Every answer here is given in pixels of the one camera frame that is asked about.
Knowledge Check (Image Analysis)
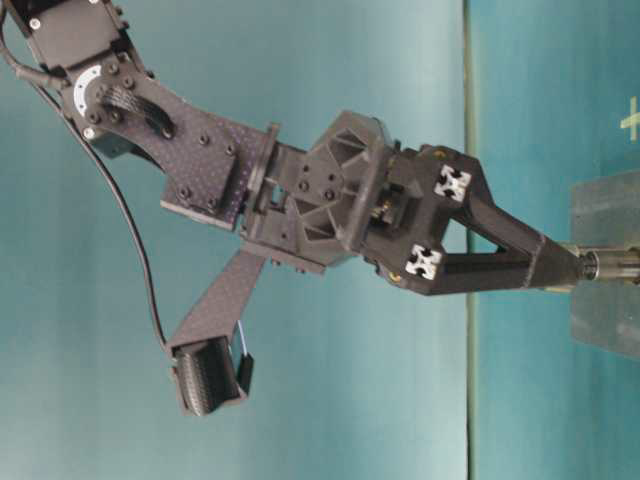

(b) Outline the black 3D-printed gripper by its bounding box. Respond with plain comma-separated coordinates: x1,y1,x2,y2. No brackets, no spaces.
238,111,580,295

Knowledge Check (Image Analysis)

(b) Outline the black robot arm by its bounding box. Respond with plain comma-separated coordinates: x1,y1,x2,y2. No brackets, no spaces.
1,1,582,295

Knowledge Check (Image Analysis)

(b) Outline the black camera cable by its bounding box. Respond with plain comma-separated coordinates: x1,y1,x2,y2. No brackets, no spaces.
0,4,172,351

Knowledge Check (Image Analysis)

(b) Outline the silver metal washer bushing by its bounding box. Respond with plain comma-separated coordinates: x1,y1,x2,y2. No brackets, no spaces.
579,251,599,281

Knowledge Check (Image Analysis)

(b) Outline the grey metal base block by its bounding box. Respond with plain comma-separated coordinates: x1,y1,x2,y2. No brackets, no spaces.
570,170,639,359

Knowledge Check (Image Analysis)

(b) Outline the near threaded steel shaft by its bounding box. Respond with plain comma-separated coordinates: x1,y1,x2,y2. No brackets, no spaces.
594,248,640,283

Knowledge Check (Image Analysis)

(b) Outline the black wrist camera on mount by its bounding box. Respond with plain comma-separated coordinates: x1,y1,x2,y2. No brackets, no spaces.
168,249,264,416

